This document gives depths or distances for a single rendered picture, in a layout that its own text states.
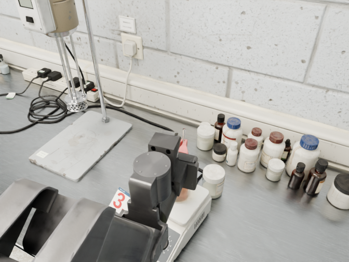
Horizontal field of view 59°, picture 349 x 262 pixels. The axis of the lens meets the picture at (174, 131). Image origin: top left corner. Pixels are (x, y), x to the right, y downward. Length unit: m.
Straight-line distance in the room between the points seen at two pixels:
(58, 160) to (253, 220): 0.60
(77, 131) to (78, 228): 0.87
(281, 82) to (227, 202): 0.39
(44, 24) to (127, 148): 0.45
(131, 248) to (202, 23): 0.74
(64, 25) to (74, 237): 0.65
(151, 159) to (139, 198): 0.06
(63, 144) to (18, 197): 0.79
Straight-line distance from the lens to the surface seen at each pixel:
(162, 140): 0.49
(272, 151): 0.94
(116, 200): 0.86
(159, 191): 0.47
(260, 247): 0.81
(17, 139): 1.18
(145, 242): 0.43
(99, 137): 1.07
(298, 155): 0.92
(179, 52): 1.06
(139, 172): 0.45
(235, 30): 0.96
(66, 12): 0.83
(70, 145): 1.06
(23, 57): 1.56
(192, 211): 0.73
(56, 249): 0.25
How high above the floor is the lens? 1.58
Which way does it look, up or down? 39 degrees down
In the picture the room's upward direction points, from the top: straight up
